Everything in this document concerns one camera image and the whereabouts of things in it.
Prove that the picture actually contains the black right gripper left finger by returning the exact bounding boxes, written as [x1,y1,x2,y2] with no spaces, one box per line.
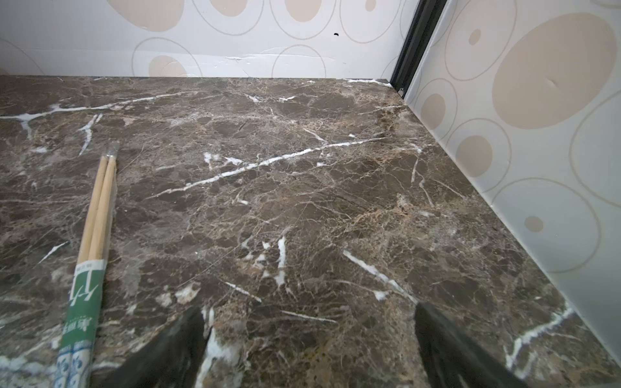
[103,307,208,387]

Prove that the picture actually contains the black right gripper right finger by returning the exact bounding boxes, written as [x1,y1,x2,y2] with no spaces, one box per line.
[414,302,527,387]

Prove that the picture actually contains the green clear chopstick wrapper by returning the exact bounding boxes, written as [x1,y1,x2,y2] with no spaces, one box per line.
[53,142,120,387]

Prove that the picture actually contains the wooden disposable chopsticks pair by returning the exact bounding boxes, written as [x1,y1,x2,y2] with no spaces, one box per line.
[78,155,116,264]

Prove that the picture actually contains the black corner frame post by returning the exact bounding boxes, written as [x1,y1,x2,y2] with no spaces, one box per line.
[390,0,447,99]

